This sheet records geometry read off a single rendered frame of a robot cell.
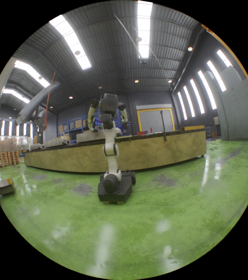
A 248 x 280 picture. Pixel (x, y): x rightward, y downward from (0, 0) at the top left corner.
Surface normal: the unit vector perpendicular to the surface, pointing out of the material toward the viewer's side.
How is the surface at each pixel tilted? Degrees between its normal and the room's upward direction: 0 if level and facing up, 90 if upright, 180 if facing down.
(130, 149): 90
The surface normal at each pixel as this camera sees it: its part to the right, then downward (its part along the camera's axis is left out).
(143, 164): -0.08, 0.01
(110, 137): -0.11, -0.33
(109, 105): 0.37, -0.03
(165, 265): -0.13, -0.99
